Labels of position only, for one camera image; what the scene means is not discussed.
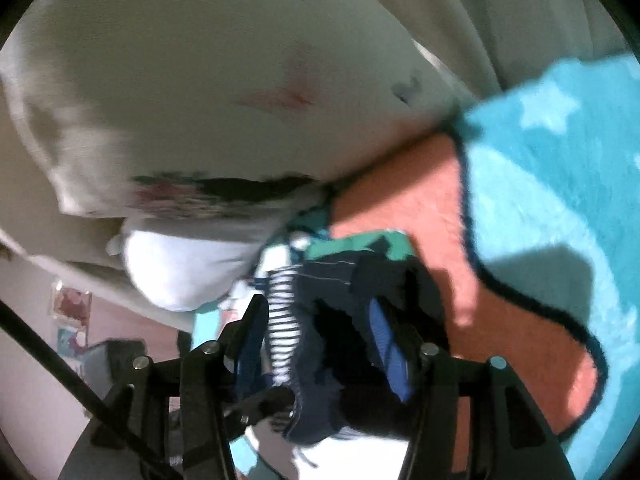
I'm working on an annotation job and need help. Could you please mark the black rod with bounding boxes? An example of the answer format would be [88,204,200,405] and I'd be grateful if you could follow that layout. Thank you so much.
[0,300,181,480]

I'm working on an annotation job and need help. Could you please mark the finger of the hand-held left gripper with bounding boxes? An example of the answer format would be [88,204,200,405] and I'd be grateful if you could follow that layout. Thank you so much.
[220,387,301,431]

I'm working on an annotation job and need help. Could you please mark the grey white plush pillow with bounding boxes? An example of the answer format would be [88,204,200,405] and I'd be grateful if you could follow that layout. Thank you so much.
[105,220,281,313]

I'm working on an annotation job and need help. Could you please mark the striped pants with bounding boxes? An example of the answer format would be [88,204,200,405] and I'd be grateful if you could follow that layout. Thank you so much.
[260,247,451,446]

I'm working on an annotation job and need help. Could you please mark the pink wall picture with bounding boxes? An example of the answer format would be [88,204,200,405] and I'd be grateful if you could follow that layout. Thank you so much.
[50,280,93,321]

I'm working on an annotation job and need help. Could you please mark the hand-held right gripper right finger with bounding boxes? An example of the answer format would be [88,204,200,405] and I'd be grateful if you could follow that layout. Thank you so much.
[369,299,576,480]

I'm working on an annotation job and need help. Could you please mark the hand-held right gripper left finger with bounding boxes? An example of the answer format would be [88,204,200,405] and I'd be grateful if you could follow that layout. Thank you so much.
[57,294,269,480]

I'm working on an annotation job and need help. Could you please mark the grey box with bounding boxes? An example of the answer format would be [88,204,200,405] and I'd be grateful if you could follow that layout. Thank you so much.
[82,339,148,401]

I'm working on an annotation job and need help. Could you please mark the blue wall picture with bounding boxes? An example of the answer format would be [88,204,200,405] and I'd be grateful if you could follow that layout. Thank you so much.
[56,327,90,361]

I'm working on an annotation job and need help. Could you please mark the cream floral pillow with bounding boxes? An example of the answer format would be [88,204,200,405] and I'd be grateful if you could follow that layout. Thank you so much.
[0,0,481,221]

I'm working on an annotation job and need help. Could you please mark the printed blanket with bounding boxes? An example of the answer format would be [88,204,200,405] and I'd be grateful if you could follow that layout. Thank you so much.
[190,55,640,480]

